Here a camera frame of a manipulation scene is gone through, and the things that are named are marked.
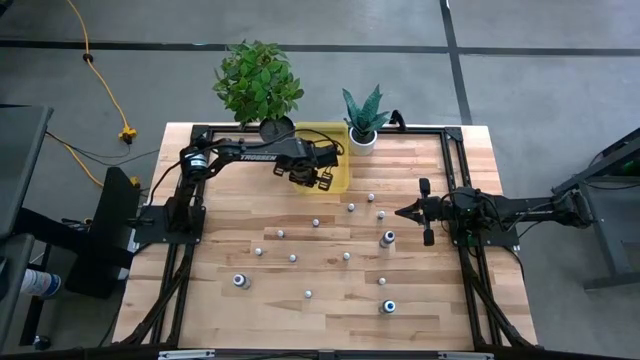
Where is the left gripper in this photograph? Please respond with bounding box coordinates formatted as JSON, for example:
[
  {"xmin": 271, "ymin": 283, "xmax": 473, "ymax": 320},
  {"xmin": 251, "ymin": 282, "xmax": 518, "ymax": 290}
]
[{"xmin": 273, "ymin": 139, "xmax": 335, "ymax": 192}]

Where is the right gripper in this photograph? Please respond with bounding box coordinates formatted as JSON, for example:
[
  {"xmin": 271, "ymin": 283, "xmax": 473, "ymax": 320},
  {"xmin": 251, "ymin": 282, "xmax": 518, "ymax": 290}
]
[{"xmin": 394, "ymin": 176, "xmax": 455, "ymax": 247}]

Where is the yellow translucent plastic bin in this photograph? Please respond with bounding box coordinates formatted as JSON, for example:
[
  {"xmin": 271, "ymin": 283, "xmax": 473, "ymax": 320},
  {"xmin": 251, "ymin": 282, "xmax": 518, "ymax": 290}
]
[{"xmin": 293, "ymin": 121, "xmax": 352, "ymax": 196}]

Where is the black plant pot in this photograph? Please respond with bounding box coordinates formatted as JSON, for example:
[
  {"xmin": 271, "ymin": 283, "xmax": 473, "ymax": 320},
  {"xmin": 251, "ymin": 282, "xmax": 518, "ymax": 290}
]
[{"xmin": 258, "ymin": 115, "xmax": 296, "ymax": 144}]

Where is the white plant pot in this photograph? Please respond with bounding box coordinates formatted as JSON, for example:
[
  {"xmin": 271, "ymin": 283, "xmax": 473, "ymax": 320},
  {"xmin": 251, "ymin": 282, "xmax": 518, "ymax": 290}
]
[{"xmin": 348, "ymin": 127, "xmax": 379, "ymax": 157}]

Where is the snake plant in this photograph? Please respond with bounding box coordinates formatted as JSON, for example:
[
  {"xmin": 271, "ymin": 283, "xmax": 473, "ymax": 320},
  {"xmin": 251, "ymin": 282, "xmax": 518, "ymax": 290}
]
[{"xmin": 341, "ymin": 83, "xmax": 392, "ymax": 144}]

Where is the black clamp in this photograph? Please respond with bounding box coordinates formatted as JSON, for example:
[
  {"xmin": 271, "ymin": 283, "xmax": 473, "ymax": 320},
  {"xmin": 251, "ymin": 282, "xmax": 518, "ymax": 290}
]
[{"xmin": 388, "ymin": 108, "xmax": 408, "ymax": 133}]

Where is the leafy green tree plant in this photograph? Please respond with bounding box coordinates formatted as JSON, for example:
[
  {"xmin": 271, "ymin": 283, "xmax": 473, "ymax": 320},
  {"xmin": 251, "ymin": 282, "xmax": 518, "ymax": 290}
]
[{"xmin": 212, "ymin": 39, "xmax": 306, "ymax": 129}]

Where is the white printed cup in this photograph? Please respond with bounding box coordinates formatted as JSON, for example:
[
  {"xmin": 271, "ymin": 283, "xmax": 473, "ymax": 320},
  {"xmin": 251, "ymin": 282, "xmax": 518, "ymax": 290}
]
[{"xmin": 20, "ymin": 268, "xmax": 63, "ymax": 300}]

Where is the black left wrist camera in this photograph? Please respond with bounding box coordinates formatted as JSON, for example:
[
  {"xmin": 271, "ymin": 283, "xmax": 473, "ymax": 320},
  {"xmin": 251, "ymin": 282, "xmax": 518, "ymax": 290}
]
[{"xmin": 313, "ymin": 143, "xmax": 341, "ymax": 169}]

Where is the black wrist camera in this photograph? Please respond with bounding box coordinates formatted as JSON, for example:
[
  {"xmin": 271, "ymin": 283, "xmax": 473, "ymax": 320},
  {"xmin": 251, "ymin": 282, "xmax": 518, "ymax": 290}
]
[
  {"xmin": 453, "ymin": 187, "xmax": 484, "ymax": 216},
  {"xmin": 313, "ymin": 143, "xmax": 341, "ymax": 169}
]

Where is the black camera cable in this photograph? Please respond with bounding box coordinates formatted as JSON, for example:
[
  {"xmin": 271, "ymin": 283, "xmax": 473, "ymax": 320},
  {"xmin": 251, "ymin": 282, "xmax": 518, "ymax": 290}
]
[{"xmin": 259, "ymin": 127, "xmax": 347, "ymax": 157}]

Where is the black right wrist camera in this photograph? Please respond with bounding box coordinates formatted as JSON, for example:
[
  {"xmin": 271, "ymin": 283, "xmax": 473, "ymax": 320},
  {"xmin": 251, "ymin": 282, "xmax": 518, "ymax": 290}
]
[{"xmin": 453, "ymin": 187, "xmax": 484, "ymax": 216}]

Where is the black aluminium table frame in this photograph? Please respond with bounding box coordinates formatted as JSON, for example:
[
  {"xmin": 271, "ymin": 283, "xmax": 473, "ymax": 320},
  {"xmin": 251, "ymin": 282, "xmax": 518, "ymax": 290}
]
[{"xmin": 118, "ymin": 123, "xmax": 534, "ymax": 351}]

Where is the silver mounting bracket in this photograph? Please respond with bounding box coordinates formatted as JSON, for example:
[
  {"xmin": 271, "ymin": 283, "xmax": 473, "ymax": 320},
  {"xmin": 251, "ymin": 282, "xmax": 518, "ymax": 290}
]
[
  {"xmin": 157, "ymin": 349, "xmax": 217, "ymax": 360},
  {"xmin": 437, "ymin": 350, "xmax": 495, "ymax": 360}
]

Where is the yellow extension cable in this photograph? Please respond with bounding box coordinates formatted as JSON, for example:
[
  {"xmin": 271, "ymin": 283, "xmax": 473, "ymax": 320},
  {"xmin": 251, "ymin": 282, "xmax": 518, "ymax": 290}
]
[
  {"xmin": 45, "ymin": 130, "xmax": 142, "ymax": 189},
  {"xmin": 64, "ymin": 0, "xmax": 132, "ymax": 132}
]

